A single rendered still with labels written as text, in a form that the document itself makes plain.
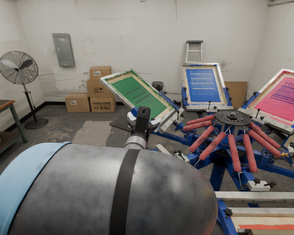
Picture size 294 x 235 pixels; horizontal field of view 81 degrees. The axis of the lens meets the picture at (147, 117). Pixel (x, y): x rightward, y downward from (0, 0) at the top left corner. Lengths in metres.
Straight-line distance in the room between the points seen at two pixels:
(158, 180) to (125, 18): 4.60
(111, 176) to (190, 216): 0.08
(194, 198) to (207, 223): 0.03
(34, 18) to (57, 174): 5.26
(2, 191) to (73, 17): 4.86
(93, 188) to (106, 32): 4.67
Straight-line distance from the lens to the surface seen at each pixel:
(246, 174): 1.56
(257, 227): 1.40
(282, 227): 1.47
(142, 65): 4.75
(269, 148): 1.75
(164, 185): 0.16
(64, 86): 5.44
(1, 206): 0.22
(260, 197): 1.44
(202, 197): 0.19
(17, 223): 0.21
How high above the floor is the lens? 2.02
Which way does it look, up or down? 27 degrees down
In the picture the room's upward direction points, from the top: straight up
